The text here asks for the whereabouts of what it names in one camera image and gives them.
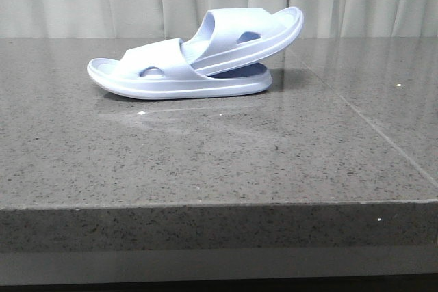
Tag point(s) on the light blue slipper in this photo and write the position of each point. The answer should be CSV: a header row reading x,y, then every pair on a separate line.
x,y
230,38
160,71

